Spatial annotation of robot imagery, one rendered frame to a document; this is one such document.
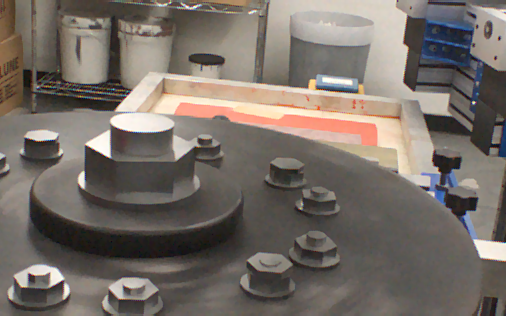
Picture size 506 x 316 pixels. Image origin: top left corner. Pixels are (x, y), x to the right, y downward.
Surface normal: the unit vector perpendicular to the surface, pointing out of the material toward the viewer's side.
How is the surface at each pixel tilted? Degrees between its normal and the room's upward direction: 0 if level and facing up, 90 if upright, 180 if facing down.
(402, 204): 0
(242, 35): 90
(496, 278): 90
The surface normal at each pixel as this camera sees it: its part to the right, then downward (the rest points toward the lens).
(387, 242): 0.08, -0.94
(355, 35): 0.44, 0.37
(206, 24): -0.10, 0.32
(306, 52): -0.62, 0.26
